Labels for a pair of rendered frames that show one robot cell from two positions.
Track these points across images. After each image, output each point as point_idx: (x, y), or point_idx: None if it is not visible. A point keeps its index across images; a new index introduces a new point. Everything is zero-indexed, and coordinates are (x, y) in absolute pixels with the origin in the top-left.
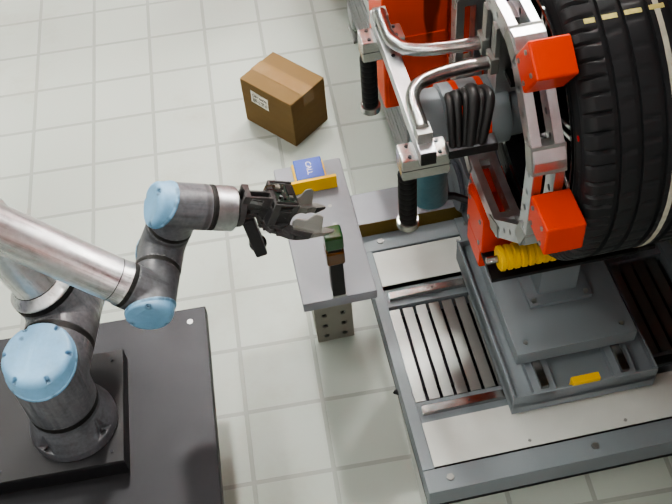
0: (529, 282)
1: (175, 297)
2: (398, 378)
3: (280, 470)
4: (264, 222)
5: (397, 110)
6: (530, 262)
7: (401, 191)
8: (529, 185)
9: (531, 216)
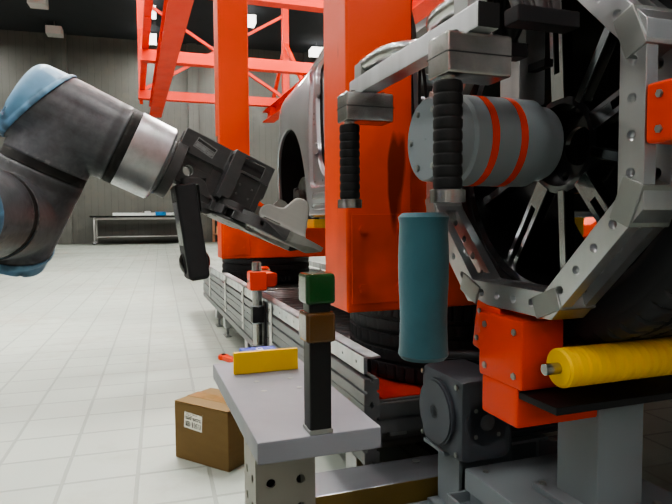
0: (574, 501)
1: (6, 207)
2: None
3: None
4: (212, 197)
5: (347, 382)
6: (608, 369)
7: (442, 108)
8: (638, 74)
9: (657, 117)
